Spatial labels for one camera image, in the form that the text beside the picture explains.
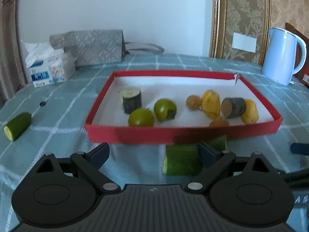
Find small cucumber chunk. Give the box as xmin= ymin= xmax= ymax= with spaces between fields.
xmin=208 ymin=135 xmax=228 ymax=151

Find large cucumber chunk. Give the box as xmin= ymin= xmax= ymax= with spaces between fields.
xmin=162 ymin=143 xmax=203 ymax=176

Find small orange fruit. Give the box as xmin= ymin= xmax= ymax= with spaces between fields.
xmin=209 ymin=116 xmax=229 ymax=127

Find small eggplant slice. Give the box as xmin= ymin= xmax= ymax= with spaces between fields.
xmin=221 ymin=97 xmax=246 ymax=118

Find brown longan fruit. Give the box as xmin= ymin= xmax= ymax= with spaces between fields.
xmin=186 ymin=95 xmax=202 ymax=111

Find green tomato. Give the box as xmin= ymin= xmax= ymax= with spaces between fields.
xmin=154 ymin=98 xmax=177 ymax=122
xmin=128 ymin=108 xmax=155 ymax=127

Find eggplant piece with white flesh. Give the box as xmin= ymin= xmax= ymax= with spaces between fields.
xmin=118 ymin=87 xmax=142 ymax=114

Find red box with label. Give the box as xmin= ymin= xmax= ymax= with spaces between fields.
xmin=300 ymin=68 xmax=309 ymax=86

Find green checked tablecloth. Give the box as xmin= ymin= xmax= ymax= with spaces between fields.
xmin=1 ymin=55 xmax=308 ymax=231

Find lone cucumber piece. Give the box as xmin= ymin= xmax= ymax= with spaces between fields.
xmin=3 ymin=112 xmax=32 ymax=141

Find light blue electric kettle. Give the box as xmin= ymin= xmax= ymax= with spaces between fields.
xmin=261 ymin=27 xmax=307 ymax=86

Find red shallow cardboard box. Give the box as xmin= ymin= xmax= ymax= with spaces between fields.
xmin=85 ymin=70 xmax=283 ymax=145

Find beige floral curtain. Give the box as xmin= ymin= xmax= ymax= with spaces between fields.
xmin=1 ymin=0 xmax=27 ymax=106

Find tissue pack with cat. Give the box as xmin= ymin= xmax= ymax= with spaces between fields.
xmin=21 ymin=41 xmax=76 ymax=87

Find grey patterned paper bag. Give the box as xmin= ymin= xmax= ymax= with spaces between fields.
xmin=49 ymin=29 xmax=165 ymax=67

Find white wall switch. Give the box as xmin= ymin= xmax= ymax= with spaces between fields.
xmin=232 ymin=32 xmax=257 ymax=53

